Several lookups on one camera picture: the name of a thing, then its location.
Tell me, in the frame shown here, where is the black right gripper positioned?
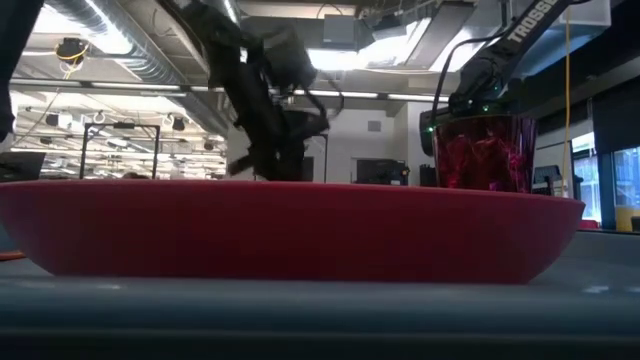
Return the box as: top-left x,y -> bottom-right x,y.
418,107 -> 441,158

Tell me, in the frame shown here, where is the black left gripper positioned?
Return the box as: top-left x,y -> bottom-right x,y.
227,64 -> 331,183

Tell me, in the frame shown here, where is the red translucent cup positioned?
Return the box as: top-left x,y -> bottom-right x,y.
432,114 -> 539,194

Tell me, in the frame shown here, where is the red plate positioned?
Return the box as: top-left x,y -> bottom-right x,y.
0,178 -> 586,285

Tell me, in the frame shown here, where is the dark robot arm base column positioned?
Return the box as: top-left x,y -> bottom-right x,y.
0,0 -> 45,145

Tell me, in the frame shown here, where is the black equipment cabinet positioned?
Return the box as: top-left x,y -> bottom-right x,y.
355,158 -> 412,186

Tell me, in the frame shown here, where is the long ceiling light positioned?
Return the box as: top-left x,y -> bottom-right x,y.
89,81 -> 182,92

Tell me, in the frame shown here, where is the yellow bin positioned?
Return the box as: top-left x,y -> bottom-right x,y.
614,206 -> 640,233

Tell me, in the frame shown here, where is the black ceiling device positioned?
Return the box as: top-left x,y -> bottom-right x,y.
54,36 -> 90,67

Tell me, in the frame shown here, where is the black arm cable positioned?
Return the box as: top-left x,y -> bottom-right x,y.
430,29 -> 506,121

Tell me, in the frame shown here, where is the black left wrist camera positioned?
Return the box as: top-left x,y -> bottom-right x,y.
263,27 -> 319,92

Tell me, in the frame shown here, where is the yellow cable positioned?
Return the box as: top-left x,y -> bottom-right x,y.
559,7 -> 572,197

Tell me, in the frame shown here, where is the black metal rack frame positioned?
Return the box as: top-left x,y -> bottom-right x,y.
78,121 -> 162,180

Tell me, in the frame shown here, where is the silver ceiling duct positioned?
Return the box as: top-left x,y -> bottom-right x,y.
44,0 -> 231,136

